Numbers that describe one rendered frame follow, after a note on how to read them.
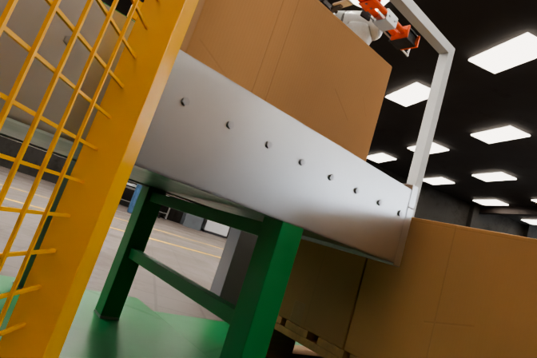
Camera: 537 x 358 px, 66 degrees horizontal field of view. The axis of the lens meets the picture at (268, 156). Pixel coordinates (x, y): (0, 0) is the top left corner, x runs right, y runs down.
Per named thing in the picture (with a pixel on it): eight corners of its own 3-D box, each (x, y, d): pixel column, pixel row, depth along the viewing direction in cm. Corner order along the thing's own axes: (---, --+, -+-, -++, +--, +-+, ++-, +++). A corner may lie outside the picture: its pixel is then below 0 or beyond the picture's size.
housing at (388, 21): (386, 17, 147) (389, 7, 148) (371, 21, 153) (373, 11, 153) (396, 29, 152) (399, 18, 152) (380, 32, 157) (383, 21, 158)
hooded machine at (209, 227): (223, 237, 1431) (237, 192, 1462) (226, 239, 1364) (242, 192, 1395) (200, 230, 1412) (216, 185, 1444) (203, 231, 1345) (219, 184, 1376)
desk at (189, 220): (196, 228, 1409) (202, 210, 1421) (200, 231, 1293) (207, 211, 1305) (178, 223, 1394) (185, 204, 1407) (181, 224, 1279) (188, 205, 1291)
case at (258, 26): (166, 100, 77) (235, -77, 84) (101, 109, 108) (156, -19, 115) (356, 196, 112) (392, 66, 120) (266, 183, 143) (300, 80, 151)
